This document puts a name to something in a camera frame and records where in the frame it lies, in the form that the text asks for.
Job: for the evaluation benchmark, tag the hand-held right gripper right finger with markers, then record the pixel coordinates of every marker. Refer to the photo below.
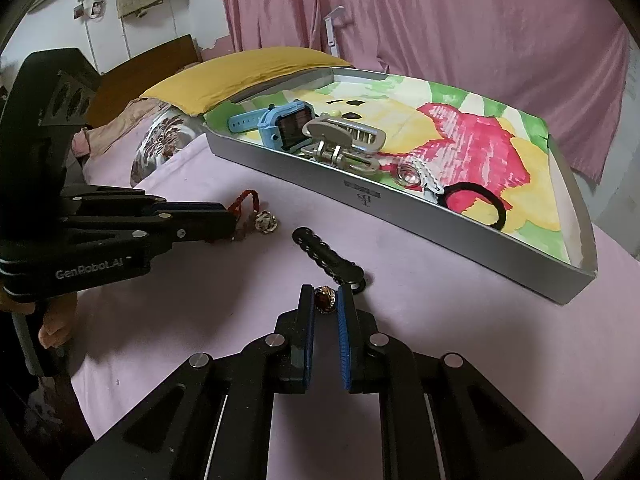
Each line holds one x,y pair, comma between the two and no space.
344,340

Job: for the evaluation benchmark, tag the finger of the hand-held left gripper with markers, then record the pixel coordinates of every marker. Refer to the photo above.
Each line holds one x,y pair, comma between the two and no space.
150,205
150,235

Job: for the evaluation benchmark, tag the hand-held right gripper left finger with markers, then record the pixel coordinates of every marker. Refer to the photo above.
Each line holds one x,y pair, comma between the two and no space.
309,330

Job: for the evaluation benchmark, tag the grey tray with painted lining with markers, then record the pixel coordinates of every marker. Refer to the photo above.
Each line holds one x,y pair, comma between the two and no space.
400,220

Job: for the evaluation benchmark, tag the blue smartwatch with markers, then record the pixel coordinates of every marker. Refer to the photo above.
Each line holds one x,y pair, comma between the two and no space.
280,127

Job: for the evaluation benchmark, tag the grey hair claw clip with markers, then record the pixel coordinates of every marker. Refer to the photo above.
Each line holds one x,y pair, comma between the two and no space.
330,132

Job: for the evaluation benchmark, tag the person's left hand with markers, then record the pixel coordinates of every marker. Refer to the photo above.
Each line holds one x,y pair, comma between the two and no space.
52,332

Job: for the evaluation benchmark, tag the floral satin pillow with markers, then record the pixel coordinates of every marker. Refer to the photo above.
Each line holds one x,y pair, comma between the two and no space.
165,140

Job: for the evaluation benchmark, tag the pink table cloth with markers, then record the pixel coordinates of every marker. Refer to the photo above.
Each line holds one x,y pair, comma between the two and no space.
200,280

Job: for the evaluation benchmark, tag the beige blanket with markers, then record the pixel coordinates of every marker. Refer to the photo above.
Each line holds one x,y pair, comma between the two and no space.
110,130

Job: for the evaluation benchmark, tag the wooden headboard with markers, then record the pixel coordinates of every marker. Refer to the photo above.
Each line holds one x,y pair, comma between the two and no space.
145,67

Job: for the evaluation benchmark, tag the yellow pillow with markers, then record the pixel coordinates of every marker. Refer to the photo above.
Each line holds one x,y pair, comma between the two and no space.
235,72

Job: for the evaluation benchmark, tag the white folding lamp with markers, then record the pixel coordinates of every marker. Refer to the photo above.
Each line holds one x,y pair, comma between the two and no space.
332,30

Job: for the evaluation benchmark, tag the pink curtain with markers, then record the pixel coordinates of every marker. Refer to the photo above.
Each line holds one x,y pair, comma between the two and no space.
450,25

